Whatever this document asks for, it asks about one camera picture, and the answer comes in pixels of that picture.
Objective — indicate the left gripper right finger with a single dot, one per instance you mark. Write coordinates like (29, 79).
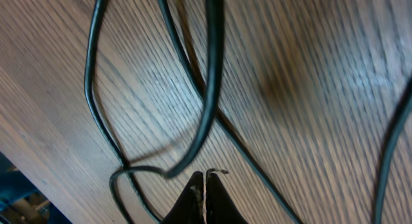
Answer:
(219, 206)

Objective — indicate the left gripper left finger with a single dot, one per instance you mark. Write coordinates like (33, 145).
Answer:
(188, 209)

